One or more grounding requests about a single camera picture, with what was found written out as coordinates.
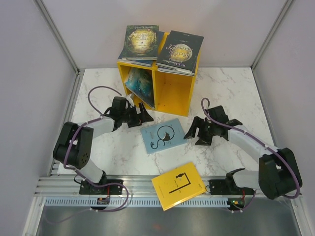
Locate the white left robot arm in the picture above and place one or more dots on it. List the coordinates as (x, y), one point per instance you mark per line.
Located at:
(74, 144)

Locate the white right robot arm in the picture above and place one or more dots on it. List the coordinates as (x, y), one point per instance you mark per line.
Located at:
(277, 173)

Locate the white slotted cable duct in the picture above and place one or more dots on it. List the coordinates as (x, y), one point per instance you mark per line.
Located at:
(132, 202)

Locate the yellow wooden shelf box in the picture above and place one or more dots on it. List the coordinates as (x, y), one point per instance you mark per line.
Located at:
(172, 92)

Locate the light blue cat book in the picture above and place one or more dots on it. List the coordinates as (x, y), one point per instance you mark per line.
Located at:
(163, 136)

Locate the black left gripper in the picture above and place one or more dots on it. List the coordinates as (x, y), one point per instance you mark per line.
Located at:
(141, 118)

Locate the yellow file folder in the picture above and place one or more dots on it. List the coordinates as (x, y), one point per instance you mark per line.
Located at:
(178, 185)

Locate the black Moon and Sixpence book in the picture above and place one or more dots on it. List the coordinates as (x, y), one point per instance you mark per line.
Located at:
(179, 53)

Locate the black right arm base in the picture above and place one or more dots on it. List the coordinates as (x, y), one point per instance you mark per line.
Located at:
(225, 186)

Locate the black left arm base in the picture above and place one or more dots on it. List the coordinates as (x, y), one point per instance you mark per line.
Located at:
(106, 187)

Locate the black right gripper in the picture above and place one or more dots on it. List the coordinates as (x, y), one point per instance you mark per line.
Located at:
(199, 122)

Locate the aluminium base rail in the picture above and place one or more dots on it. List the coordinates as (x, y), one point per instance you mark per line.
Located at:
(142, 186)

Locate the teal ocean cover book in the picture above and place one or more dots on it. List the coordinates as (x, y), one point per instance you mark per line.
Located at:
(139, 82)

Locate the green forest cover book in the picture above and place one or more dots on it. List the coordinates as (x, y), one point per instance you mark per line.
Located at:
(141, 42)

